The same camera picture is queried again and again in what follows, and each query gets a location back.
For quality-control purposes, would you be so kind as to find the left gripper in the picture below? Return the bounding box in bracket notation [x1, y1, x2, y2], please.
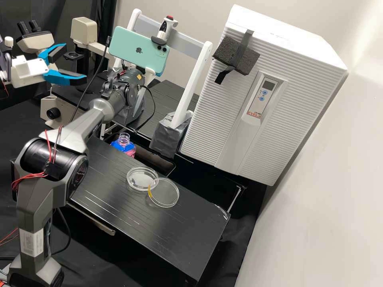
[11, 43, 88, 89]

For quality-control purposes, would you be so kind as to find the red liquid bottle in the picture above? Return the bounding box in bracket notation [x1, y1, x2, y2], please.
[110, 132, 137, 158]

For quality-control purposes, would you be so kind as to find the cream microscope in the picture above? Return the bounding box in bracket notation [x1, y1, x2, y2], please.
[16, 17, 120, 130]

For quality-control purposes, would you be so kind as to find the black platform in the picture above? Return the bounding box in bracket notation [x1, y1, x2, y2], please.
[67, 135, 233, 285]
[167, 151, 249, 220]
[131, 79, 200, 142]

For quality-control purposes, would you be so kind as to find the pipette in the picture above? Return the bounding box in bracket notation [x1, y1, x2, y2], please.
[150, 15, 180, 46]

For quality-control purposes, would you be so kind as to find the grey taped block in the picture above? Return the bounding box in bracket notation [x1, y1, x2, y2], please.
[149, 112, 193, 158]

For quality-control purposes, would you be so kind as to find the white pipette stand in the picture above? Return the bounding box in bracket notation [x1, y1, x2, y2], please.
[112, 8, 213, 130]

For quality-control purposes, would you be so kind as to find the black tray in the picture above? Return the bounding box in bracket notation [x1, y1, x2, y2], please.
[100, 131, 176, 178]

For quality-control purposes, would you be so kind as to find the petri dish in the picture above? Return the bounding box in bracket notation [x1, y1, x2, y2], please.
[126, 166, 159, 192]

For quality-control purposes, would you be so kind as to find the petri dish lid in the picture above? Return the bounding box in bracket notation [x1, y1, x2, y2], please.
[146, 177, 180, 208]

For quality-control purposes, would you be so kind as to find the incubator door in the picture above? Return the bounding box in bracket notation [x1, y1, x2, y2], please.
[179, 21, 349, 188]

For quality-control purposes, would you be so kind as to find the white incubator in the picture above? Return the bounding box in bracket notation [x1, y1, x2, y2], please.
[224, 3, 349, 73]

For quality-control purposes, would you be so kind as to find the black cable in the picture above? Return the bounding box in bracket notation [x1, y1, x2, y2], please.
[79, 35, 112, 101]
[133, 85, 156, 133]

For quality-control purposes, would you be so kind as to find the left wrist camera phone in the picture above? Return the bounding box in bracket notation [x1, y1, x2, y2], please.
[0, 35, 15, 81]

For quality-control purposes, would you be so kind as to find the wrist camera phone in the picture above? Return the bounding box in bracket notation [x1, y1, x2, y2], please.
[0, 35, 15, 81]
[107, 26, 170, 81]

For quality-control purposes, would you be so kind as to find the right wrist camera phone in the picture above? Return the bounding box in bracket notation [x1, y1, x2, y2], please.
[107, 26, 170, 81]

